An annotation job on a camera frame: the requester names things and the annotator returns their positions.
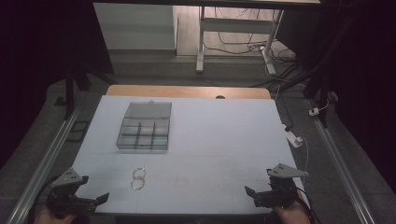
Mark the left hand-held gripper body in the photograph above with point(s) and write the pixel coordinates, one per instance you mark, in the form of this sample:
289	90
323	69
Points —
67	189

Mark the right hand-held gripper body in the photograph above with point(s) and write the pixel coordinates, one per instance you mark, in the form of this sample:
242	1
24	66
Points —
281	189

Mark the person's right hand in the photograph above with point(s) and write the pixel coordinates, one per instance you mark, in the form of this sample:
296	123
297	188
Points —
291	214

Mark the person's left hand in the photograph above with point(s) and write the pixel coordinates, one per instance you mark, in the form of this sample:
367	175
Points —
51	217

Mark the white power strip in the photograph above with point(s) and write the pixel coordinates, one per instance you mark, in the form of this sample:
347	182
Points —
292	137

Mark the white table mat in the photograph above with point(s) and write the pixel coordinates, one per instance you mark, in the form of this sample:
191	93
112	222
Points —
218	140

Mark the clear plastic compartment box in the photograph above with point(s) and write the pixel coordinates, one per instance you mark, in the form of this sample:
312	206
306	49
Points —
144	127

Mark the small white adapter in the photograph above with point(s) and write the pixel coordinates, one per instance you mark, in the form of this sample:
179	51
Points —
313	111

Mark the black tripod stand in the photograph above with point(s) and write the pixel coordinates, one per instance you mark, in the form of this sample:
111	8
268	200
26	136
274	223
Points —
73	84
319	93

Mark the wooden table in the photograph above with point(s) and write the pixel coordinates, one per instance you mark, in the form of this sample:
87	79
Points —
186	91

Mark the dark curtain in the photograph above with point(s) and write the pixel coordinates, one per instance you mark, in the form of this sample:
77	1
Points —
361	77
40	62

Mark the white cabinet panel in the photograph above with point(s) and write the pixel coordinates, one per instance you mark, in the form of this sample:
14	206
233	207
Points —
134	26

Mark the aluminium rail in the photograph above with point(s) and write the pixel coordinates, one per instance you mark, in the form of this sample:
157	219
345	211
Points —
40	169
339	168

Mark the black rectangular floor frame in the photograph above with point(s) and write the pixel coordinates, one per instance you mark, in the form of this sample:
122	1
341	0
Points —
77	131

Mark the white desk frame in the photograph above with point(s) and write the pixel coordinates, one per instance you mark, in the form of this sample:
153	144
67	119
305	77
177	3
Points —
236	25

